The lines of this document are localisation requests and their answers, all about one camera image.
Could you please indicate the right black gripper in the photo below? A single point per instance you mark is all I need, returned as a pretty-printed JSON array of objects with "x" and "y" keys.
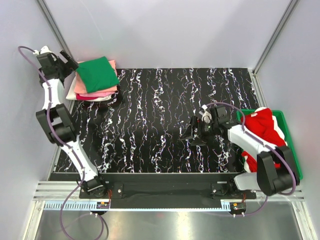
[{"x": 201, "y": 140}]

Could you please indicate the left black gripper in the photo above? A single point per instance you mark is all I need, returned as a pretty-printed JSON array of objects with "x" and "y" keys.
[{"x": 70, "y": 66}]

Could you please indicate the green t shirt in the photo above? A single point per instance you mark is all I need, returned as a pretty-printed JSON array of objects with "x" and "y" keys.
[{"x": 97, "y": 74}]

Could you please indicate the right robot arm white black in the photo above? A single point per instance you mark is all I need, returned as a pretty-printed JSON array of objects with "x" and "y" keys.
[{"x": 276, "y": 168}]

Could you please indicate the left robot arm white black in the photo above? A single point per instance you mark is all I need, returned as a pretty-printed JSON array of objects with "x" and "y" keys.
[{"x": 56, "y": 121}]

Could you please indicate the folded peach t shirt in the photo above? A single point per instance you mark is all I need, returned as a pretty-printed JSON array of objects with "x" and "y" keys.
[{"x": 96, "y": 76}]

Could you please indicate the folded white t shirt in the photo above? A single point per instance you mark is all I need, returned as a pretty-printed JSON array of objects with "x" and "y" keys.
[{"x": 71, "y": 93}]

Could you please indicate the folded pink t shirt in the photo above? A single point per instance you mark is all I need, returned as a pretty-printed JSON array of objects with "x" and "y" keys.
[{"x": 95, "y": 97}]

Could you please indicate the red white t shirt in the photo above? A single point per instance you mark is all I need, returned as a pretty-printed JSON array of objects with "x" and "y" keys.
[{"x": 264, "y": 124}]

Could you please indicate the green plastic bin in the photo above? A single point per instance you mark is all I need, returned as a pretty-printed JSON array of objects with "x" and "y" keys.
[{"x": 282, "y": 124}]

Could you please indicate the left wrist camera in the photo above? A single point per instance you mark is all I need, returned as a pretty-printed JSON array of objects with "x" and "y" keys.
[{"x": 44, "y": 50}]

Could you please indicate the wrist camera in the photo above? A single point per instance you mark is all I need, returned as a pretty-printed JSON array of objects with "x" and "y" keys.
[
  {"x": 44, "y": 50},
  {"x": 216, "y": 114}
]

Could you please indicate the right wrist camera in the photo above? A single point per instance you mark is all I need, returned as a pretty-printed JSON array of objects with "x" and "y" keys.
[{"x": 216, "y": 114}]

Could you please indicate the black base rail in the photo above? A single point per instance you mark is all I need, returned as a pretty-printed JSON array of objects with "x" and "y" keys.
[{"x": 169, "y": 191}]

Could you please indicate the aluminium frame rail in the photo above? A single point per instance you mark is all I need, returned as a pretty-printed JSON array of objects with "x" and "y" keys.
[{"x": 65, "y": 195}]

